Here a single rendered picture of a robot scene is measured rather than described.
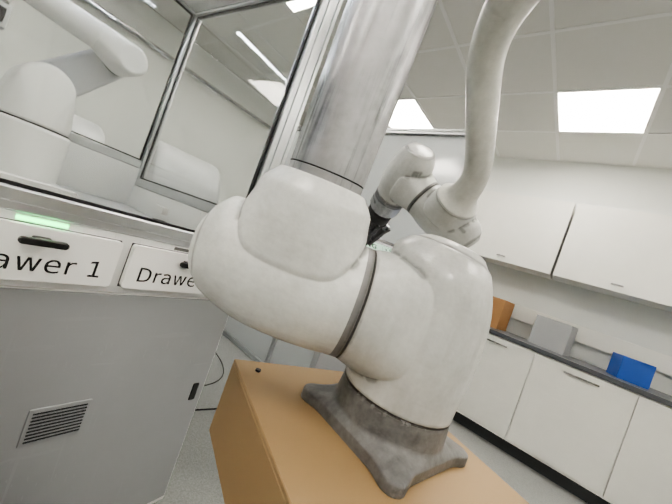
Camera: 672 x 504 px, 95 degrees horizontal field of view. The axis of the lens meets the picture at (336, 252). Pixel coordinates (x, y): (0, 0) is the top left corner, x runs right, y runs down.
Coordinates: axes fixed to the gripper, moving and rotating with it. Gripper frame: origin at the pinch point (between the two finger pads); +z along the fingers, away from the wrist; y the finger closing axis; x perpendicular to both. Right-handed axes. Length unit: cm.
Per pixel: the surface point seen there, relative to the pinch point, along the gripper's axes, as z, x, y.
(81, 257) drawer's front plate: -6, 21, 69
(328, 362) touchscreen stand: 46, 25, -5
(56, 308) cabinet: 2, 30, 73
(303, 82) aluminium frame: -26, -46, 26
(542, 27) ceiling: -54, -154, -116
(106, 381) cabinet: 24, 40, 64
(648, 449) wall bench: 80, 59, -238
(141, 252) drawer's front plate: -2, 15, 60
